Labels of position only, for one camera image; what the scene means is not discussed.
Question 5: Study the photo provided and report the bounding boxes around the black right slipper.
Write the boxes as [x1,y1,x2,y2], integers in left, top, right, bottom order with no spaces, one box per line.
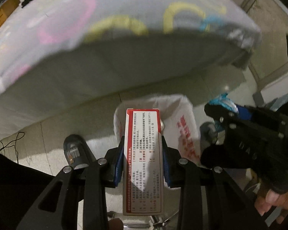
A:
[200,122,217,148]

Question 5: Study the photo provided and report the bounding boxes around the red white medicine box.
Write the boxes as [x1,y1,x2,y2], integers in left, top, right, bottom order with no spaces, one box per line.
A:
[123,108,164,216]

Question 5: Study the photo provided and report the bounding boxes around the wooden desk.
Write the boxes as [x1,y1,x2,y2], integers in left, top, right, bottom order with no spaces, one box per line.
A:
[0,0,20,27]

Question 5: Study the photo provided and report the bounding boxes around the trash bin white bag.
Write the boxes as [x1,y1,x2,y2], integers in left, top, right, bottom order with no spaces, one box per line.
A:
[113,94,201,165]

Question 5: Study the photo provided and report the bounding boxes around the bed with circle-pattern sheet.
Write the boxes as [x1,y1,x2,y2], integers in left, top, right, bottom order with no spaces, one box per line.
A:
[0,0,261,140]

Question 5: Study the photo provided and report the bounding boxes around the black left slipper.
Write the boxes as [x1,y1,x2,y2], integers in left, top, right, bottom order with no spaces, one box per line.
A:
[63,135,96,170]

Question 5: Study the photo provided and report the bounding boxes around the blue snack packet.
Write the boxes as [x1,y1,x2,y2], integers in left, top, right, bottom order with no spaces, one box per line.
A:
[208,93,239,114]

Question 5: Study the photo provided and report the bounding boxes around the black slipper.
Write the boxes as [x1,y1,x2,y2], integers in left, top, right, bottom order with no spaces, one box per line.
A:
[200,122,217,148]
[63,135,96,170]

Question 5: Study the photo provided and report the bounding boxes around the person right hand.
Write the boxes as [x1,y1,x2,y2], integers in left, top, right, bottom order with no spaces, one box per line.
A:
[254,190,288,224]

